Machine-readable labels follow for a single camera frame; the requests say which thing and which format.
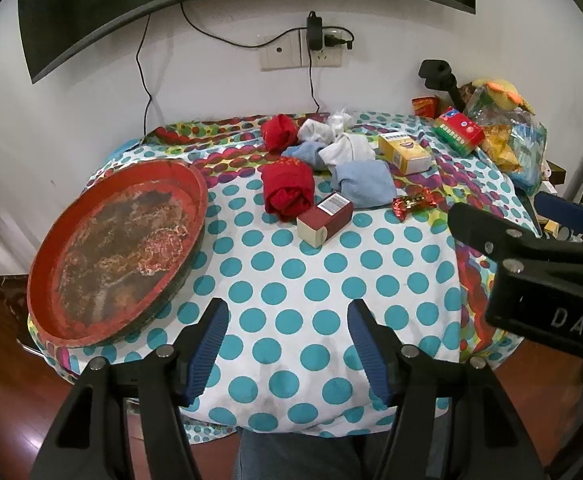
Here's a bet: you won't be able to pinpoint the person's blue jeans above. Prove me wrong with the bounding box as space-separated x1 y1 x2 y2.
238 427 389 480

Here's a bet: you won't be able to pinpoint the black power adapter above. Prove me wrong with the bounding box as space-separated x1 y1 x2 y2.
306 10 325 53

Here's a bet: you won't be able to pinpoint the red sock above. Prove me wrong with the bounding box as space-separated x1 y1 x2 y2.
260 157 315 222
261 114 299 152

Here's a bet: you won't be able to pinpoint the red candy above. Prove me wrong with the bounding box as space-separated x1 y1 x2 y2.
391 187 439 222

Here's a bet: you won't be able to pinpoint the black television cable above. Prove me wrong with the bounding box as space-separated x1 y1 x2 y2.
136 12 153 133

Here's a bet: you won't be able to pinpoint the black adapter cable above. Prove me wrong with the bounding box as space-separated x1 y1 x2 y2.
308 51 321 112

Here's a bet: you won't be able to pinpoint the polka dot tablecloth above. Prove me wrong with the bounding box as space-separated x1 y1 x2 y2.
27 110 542 447

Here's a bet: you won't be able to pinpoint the orange snack packet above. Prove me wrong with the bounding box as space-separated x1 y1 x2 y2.
411 96 439 120

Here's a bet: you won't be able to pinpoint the black plug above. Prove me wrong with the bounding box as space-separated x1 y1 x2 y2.
321 30 355 52

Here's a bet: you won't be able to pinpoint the yellow knitted toy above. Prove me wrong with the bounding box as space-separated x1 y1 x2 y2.
476 78 522 106

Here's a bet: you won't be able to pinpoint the black curved cable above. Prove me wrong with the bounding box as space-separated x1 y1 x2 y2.
180 1 302 50

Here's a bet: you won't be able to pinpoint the black clamp stand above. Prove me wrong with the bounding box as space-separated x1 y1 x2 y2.
418 59 465 107

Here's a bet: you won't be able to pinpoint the red round tray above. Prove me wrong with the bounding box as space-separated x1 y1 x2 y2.
27 158 209 348

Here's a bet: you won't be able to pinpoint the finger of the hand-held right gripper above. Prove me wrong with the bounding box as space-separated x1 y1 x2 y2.
535 191 583 252
446 202 583 275

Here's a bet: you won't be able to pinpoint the light blue sock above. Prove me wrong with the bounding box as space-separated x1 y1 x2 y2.
330 160 398 209
281 141 328 168

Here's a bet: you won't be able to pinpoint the red and green medicine box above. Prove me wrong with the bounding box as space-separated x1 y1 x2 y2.
432 106 486 157

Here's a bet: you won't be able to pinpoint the yellow medicine box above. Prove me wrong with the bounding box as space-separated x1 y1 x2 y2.
377 131 431 176

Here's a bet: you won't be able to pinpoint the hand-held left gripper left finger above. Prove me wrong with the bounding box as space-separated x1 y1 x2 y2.
30 298 230 480

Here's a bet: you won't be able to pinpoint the white sock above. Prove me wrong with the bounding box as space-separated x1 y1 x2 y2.
319 133 383 168
296 119 345 145

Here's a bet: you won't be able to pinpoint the dark red small box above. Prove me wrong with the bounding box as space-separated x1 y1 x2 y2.
297 192 355 247

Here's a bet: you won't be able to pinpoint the clear bag of snacks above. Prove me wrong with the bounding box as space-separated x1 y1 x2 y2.
464 80 548 191

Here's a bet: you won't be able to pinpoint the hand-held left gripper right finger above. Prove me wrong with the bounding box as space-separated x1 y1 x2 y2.
347 299 555 480

